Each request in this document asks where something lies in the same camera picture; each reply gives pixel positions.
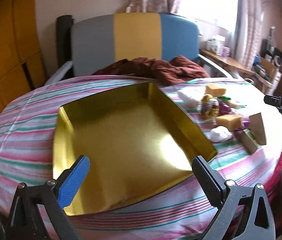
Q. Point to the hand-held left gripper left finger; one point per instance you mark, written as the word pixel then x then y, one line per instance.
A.
pixel 73 180

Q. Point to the striped bedsheet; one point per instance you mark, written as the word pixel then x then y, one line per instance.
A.
pixel 23 130

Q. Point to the white bed rail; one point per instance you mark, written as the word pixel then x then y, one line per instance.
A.
pixel 214 66
pixel 59 72

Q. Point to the dark red quilt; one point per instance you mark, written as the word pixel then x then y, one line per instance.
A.
pixel 166 68

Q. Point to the wooden side table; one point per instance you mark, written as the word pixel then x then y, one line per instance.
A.
pixel 228 62

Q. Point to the white cardboard box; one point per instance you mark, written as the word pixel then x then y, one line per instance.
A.
pixel 257 127

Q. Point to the gold metal tray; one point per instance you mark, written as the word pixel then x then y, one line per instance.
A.
pixel 121 140

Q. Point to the grey yellow blue headboard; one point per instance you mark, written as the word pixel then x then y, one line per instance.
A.
pixel 136 37

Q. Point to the window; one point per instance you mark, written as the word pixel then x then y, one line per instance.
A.
pixel 211 2

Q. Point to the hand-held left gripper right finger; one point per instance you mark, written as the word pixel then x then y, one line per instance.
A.
pixel 207 182

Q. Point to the purple box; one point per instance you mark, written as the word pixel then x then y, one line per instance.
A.
pixel 225 51

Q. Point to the cluttered cardboard box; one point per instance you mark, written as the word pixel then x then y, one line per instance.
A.
pixel 268 72

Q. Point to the wooden wardrobe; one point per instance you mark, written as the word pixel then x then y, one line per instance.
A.
pixel 6 55

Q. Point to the black bed post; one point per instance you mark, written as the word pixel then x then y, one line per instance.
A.
pixel 64 37

